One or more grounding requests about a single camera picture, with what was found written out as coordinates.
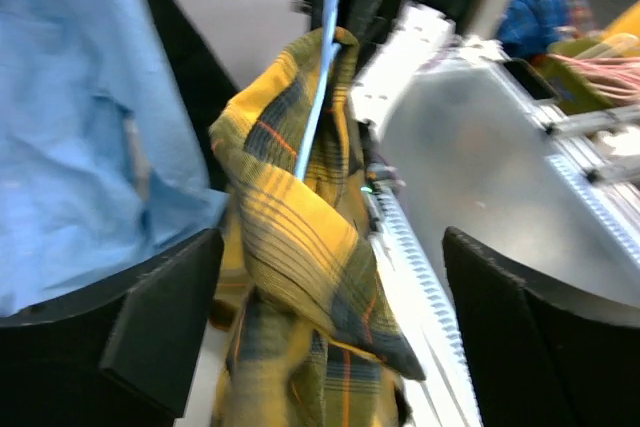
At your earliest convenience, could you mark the slotted cable duct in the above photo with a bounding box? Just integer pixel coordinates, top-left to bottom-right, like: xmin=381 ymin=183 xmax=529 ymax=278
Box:
xmin=361 ymin=186 xmax=482 ymax=427

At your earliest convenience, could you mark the light blue shirt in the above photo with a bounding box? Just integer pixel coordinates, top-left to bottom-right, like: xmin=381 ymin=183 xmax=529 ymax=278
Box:
xmin=1 ymin=0 xmax=223 ymax=317

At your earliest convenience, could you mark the yellow black plaid shirt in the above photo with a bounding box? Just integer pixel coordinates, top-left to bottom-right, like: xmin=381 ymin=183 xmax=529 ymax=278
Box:
xmin=210 ymin=29 xmax=424 ymax=426

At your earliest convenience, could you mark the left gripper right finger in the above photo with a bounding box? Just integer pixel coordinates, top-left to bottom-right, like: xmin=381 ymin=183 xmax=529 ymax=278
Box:
xmin=442 ymin=227 xmax=639 ymax=427

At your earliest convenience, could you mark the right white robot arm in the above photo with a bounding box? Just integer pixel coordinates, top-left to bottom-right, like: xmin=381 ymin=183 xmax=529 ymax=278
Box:
xmin=292 ymin=0 xmax=510 ymax=130

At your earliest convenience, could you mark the light blue wire hanger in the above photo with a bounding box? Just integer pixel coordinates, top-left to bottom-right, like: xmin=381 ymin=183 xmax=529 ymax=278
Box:
xmin=294 ymin=0 xmax=340 ymax=180

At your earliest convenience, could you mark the black garment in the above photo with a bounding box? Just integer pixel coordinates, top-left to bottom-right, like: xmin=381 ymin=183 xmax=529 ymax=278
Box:
xmin=147 ymin=0 xmax=238 ymax=191

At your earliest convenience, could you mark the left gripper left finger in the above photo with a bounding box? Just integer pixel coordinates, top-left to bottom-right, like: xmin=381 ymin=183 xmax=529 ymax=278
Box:
xmin=1 ymin=229 xmax=223 ymax=426

